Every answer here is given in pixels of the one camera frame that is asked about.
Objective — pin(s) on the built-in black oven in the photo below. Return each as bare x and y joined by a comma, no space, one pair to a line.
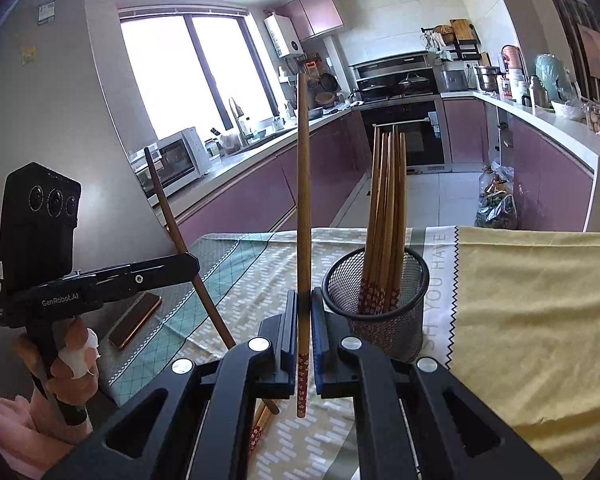
430,120

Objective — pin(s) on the person's left forearm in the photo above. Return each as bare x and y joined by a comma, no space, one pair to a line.
10,435

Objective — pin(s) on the black mesh utensil holder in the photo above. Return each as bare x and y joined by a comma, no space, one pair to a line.
410,310

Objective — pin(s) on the silver rice cooker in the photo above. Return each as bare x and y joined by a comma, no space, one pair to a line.
454,80

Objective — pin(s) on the red-tipped wooden chopstick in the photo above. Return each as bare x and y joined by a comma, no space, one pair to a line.
265,422
180,230
304,210
257,432

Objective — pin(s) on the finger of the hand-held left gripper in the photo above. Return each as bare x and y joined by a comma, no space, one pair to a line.
180,261
150,284

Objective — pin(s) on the white water heater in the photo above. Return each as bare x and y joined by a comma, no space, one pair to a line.
285,35

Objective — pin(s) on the bunch of wooden chopsticks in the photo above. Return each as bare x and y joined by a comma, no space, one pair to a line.
385,210

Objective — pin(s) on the white microwave oven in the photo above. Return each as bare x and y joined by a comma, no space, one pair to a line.
180,155

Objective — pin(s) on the steel range hood stove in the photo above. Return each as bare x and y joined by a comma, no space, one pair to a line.
390,67

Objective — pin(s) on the plastic bags with groceries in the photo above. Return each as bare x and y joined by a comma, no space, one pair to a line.
502,210

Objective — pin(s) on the framed wall picture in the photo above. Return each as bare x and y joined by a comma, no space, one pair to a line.
595,52

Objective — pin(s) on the yellow fridge sticker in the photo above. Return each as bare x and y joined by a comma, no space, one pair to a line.
28,55

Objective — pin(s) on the steel thermos flask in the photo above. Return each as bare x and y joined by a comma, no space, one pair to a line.
537,92

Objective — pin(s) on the pink wall cabinet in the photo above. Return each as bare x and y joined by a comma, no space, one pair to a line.
320,10

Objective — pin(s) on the person's left hand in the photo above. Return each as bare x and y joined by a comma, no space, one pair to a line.
79,337

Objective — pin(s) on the grey refrigerator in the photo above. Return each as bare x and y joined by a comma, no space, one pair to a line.
55,110

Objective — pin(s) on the stainless steel stockpot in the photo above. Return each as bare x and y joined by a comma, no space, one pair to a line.
487,79

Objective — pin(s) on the black pot glass lid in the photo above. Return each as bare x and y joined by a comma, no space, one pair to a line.
415,84
374,91

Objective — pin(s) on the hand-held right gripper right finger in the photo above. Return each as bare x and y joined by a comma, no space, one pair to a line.
319,355

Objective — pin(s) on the pink kettle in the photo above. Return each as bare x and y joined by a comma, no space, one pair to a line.
512,62

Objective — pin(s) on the white bowl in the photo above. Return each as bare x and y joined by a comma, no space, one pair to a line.
567,110

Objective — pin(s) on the kitchen window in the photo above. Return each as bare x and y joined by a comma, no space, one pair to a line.
180,70

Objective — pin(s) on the green patterned tablecloth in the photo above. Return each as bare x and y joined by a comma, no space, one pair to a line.
250,280

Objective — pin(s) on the steel kitchen faucet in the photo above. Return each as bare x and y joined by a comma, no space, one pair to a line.
235,110

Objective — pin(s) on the pink kitchen base cabinets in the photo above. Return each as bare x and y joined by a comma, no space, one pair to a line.
260,195

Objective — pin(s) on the white fridge label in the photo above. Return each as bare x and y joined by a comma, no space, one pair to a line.
46,11

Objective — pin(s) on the wall rack with cutting boards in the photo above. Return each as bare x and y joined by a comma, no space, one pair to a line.
455,40

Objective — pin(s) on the mint green appliance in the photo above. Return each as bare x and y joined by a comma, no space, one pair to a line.
555,77

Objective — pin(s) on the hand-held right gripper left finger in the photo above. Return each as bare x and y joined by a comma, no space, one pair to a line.
290,340

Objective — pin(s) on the black smartphone orange case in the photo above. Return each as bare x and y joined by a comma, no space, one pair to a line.
135,320

